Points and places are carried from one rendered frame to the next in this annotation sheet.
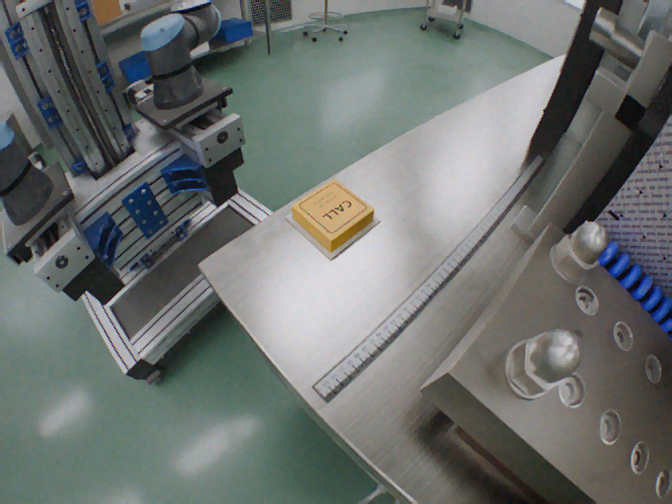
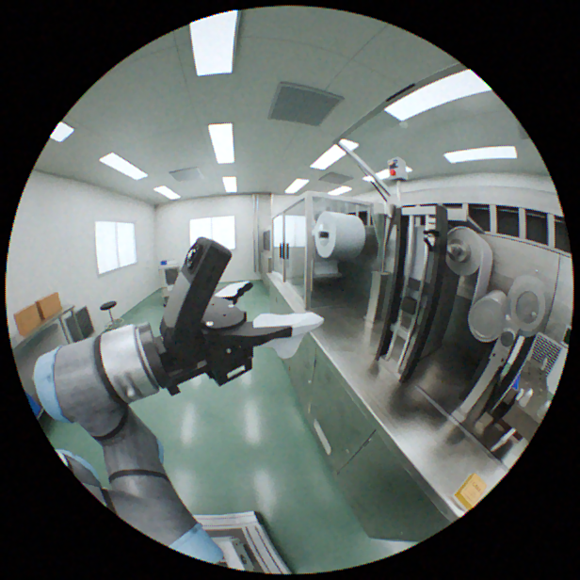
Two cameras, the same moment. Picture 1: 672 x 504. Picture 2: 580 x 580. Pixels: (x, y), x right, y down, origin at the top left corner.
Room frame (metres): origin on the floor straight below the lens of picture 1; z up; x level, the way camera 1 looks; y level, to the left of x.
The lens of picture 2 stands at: (0.64, 0.09, 1.32)
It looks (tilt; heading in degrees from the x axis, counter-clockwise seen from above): 17 degrees down; 300
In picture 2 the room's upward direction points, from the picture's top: straight up
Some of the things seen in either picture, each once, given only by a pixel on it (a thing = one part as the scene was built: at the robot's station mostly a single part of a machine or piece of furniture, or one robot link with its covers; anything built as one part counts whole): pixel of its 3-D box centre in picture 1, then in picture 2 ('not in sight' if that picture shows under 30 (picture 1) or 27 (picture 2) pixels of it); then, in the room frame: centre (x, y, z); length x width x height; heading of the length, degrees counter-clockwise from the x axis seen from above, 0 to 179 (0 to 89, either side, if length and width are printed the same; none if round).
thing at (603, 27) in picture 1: (604, 28); (507, 337); (0.27, -0.24, 1.18); 0.04 x 0.02 x 0.04; 135
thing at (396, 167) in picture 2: not in sight; (395, 169); (0.56, -0.68, 1.66); 0.07 x 0.07 x 0.10; 45
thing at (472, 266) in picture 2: not in sight; (471, 254); (0.28, -0.54, 1.34); 0.25 x 0.14 x 0.14; 45
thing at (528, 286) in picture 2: not in sight; (525, 300); (0.11, -0.36, 1.25); 0.26 x 0.12 x 0.12; 45
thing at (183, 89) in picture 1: (175, 80); not in sight; (0.76, 0.45, 0.87); 0.15 x 0.15 x 0.10
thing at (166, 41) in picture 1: (167, 42); not in sight; (0.77, 0.45, 0.98); 0.13 x 0.12 x 0.14; 168
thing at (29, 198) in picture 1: (21, 188); not in sight; (0.37, 0.76, 0.87); 0.15 x 0.15 x 0.10
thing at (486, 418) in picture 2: not in sight; (496, 396); (0.06, -0.32, 0.92); 0.28 x 0.04 x 0.04; 45
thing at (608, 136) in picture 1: (587, 146); (488, 375); (0.25, -0.27, 1.05); 0.06 x 0.05 x 0.31; 45
